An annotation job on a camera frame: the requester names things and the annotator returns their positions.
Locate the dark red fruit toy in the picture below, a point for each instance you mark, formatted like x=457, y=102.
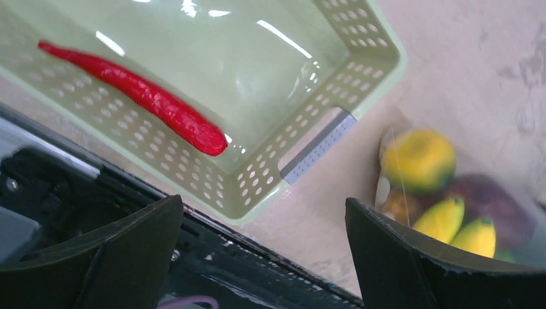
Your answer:
x=485, y=198

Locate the orange small fruit toy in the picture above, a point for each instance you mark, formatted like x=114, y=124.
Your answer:
x=401, y=207

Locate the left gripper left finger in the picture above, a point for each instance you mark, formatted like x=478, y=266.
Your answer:
x=121, y=265

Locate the clear zip top bag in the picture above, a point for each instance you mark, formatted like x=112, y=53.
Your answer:
x=531, y=254

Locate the green plastic basket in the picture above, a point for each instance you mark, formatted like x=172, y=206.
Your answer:
x=278, y=78

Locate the yellow banana toy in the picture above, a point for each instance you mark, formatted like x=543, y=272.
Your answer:
x=444, y=222

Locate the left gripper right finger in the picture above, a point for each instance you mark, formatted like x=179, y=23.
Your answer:
x=398, y=267

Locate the red chili pepper toy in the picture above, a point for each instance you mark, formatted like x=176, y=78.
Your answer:
x=186, y=121

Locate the green yellow fruit toy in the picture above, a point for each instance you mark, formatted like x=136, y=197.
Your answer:
x=420, y=161

